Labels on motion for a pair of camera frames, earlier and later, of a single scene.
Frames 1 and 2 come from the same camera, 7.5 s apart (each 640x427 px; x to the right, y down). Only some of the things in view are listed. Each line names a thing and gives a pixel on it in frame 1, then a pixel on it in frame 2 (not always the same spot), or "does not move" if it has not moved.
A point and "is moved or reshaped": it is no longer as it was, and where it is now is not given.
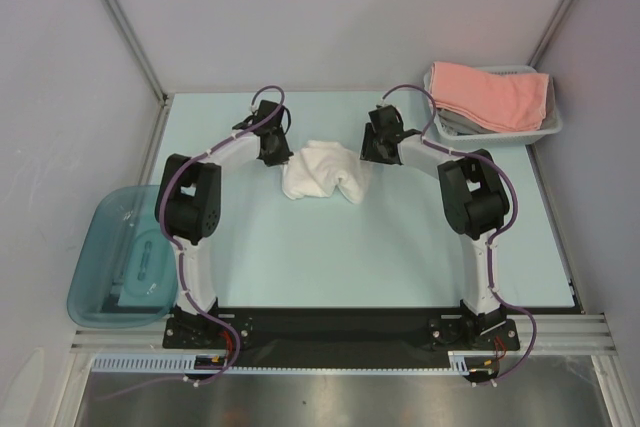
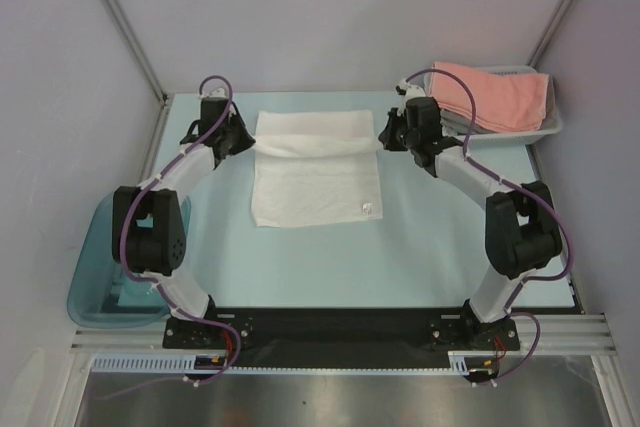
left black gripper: (284, 153) -> (246, 140)
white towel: (320, 167) is moved or reshaped
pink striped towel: (506, 102) does not move
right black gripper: (376, 148) -> (393, 128)
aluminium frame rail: (568, 334) does not move
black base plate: (332, 337) does not move
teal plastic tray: (126, 271) does not move
